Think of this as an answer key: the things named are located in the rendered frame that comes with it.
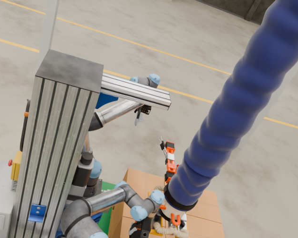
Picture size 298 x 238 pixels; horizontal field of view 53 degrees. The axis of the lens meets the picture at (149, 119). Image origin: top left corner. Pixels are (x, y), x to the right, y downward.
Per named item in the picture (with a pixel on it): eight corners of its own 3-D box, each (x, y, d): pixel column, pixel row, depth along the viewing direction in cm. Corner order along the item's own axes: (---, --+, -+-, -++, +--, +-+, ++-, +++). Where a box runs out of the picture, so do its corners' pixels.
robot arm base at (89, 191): (73, 194, 195) (75, 185, 189) (75, 177, 207) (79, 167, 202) (95, 199, 198) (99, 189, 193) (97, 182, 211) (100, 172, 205)
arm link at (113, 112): (76, 130, 156) (157, 91, 166) (70, 117, 163) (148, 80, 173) (83, 143, 165) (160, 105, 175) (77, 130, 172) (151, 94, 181)
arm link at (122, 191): (44, 219, 119) (118, 191, 161) (59, 240, 115) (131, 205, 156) (55, 199, 115) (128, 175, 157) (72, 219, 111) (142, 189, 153)
